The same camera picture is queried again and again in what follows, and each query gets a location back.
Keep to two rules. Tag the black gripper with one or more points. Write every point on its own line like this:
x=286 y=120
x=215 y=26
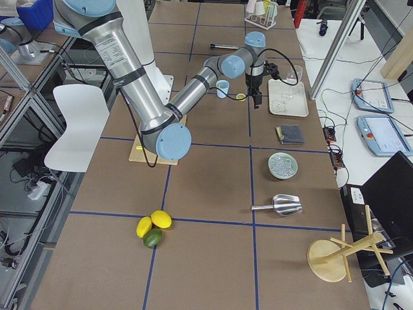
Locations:
x=253 y=83

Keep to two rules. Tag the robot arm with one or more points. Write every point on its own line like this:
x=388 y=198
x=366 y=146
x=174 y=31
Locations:
x=118 y=29

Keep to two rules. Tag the light blue plastic cup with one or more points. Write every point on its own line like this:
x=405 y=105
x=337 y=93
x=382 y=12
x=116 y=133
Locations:
x=222 y=88

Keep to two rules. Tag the white cup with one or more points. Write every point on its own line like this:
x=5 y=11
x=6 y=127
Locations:
x=255 y=7

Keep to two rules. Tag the yellow lemon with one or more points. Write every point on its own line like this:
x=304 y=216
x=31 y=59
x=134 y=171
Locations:
x=161 y=219
x=144 y=226

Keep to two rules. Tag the cream bear serving tray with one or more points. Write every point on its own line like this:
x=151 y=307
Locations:
x=284 y=100

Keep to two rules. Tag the clear wine glass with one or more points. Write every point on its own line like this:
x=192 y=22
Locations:
x=292 y=78

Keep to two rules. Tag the grey folded cloth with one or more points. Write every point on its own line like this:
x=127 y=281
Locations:
x=289 y=135

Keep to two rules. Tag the steel muddler black tip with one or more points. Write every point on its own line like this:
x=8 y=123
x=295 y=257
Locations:
x=223 y=47

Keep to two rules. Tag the green bowl of ice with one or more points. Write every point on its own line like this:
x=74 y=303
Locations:
x=282 y=165

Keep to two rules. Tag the orange power strip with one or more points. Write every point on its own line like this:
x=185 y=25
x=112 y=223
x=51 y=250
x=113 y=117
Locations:
x=335 y=152

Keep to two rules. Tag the red cylinder bottle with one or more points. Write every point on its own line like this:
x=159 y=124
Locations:
x=300 y=11

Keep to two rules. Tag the far teach pendant tablet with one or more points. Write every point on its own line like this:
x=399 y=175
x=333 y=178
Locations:
x=372 y=95

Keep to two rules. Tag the teach pendant tablet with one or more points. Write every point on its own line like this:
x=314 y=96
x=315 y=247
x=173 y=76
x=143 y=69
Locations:
x=372 y=95
x=382 y=136

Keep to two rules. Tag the steel ice scoop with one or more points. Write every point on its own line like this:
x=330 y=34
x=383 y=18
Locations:
x=282 y=204

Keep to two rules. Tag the bamboo cutting board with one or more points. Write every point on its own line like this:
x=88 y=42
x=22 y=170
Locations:
x=166 y=138

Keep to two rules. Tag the near teach pendant tablet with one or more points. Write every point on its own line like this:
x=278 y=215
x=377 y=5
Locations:
x=382 y=136

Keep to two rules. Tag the black laptop monitor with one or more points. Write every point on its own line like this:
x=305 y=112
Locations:
x=389 y=194

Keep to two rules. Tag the white plastic chair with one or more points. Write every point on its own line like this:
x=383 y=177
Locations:
x=85 y=112

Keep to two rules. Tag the wooden mug tree stand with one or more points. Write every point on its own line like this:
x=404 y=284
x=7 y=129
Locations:
x=328 y=258

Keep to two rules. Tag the white wire cup rack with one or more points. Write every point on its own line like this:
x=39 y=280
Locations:
x=268 y=19

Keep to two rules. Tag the aluminium frame post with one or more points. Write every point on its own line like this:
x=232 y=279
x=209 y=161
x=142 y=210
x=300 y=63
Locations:
x=348 y=21

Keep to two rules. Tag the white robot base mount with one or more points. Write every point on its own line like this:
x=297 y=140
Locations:
x=151 y=48

